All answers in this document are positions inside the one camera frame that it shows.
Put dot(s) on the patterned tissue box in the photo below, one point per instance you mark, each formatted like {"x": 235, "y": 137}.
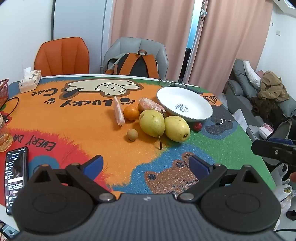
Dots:
{"x": 30, "y": 81}

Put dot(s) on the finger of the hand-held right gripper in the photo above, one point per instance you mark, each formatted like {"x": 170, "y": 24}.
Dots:
{"x": 279, "y": 141}
{"x": 266, "y": 149}

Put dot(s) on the small red fruit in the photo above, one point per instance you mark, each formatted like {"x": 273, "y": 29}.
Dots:
{"x": 197, "y": 126}

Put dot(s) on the black smartphone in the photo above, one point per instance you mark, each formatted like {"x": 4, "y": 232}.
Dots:
{"x": 8, "y": 231}
{"x": 16, "y": 176}

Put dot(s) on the colourful cartoon table mat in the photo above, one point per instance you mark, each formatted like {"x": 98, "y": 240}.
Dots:
{"x": 92, "y": 129}

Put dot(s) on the crumpled white plastic bag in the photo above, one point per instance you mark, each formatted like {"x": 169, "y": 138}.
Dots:
{"x": 281, "y": 192}

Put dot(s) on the narrow peeled tangerine piece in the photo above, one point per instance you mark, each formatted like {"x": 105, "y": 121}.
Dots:
{"x": 119, "y": 112}

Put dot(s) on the red plastic basket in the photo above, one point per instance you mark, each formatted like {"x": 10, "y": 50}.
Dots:
{"x": 3, "y": 92}

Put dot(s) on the large white plastic bag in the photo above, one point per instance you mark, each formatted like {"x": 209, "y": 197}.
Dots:
{"x": 240, "y": 119}

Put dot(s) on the black eyeglasses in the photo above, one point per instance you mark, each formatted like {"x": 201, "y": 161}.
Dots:
{"x": 172, "y": 83}

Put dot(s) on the brown jacket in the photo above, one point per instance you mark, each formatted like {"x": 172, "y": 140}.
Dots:
{"x": 272, "y": 85}

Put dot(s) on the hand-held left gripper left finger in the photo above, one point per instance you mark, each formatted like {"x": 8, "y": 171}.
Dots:
{"x": 94, "y": 164}

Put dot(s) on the grey sofa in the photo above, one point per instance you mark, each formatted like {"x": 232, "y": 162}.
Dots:
{"x": 240, "y": 76}

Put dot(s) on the orange and black backpack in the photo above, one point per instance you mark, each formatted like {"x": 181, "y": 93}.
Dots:
{"x": 134, "y": 64}

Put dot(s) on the white wall socket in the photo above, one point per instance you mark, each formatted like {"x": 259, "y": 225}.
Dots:
{"x": 278, "y": 32}

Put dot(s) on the brown longan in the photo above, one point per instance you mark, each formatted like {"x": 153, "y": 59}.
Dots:
{"x": 132, "y": 134}

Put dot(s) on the glass sliding door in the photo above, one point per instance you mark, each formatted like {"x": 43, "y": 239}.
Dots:
{"x": 195, "y": 34}

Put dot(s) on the white plate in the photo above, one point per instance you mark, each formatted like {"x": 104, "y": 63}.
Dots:
{"x": 185, "y": 102}

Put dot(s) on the peeled tangerine half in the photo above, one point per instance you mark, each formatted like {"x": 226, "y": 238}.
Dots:
{"x": 150, "y": 104}

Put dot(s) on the clear plastic bottle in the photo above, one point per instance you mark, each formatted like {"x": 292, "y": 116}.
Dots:
{"x": 4, "y": 139}

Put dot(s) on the white pillow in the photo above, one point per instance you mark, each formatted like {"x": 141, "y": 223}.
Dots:
{"x": 252, "y": 73}

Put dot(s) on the pink cloth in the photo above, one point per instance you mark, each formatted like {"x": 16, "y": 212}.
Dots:
{"x": 266, "y": 131}

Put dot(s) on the grey and black bag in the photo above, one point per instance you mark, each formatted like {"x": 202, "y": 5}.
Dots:
{"x": 284, "y": 128}

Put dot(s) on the orange chair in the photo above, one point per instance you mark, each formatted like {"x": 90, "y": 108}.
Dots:
{"x": 62, "y": 56}

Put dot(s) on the pink curtain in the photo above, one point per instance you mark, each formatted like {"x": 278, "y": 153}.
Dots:
{"x": 231, "y": 34}
{"x": 150, "y": 20}

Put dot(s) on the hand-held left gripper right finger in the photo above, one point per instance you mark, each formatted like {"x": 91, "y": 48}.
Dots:
{"x": 198, "y": 166}

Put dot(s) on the grey chair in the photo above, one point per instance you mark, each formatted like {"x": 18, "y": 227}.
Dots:
{"x": 129, "y": 45}

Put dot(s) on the small white plastic bag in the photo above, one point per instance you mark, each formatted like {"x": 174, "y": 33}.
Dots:
{"x": 223, "y": 99}

